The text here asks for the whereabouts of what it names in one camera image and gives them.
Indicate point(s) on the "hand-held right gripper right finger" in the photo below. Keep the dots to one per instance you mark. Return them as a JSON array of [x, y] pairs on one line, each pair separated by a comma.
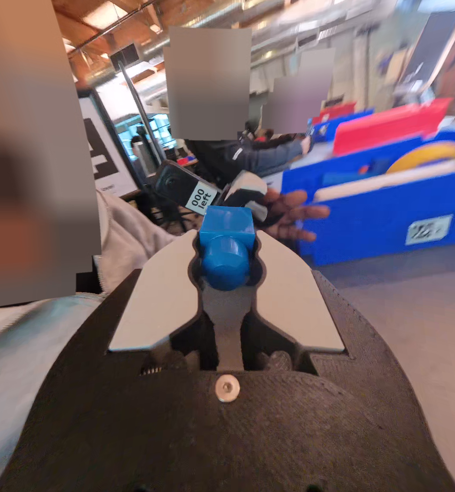
[[300, 307]]

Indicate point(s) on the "black overhead pole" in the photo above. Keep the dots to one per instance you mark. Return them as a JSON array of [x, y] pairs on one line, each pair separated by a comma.
[[135, 100]]

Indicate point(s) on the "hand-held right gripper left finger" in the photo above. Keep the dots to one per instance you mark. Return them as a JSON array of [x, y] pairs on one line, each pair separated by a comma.
[[158, 303]]

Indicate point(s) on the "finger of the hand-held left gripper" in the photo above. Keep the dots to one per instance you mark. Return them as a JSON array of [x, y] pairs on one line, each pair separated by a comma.
[[248, 180]]

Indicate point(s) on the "red plastic bin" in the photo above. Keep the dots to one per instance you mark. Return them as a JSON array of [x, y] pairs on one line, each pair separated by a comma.
[[385, 127], [338, 108]]

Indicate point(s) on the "dark blue block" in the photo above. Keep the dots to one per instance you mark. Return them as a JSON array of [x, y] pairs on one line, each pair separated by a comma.
[[380, 165]]

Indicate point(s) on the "blue cube with round knob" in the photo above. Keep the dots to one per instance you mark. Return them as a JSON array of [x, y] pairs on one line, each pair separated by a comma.
[[225, 265]]

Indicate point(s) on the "yellow tape roll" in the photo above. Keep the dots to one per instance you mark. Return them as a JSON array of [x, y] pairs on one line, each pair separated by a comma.
[[434, 148]]

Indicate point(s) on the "person's left hand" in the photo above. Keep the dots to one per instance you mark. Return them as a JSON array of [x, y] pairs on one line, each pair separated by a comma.
[[289, 215]]

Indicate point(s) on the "blue plastic bin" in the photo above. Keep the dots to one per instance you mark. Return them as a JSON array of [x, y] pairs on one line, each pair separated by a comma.
[[365, 230]]

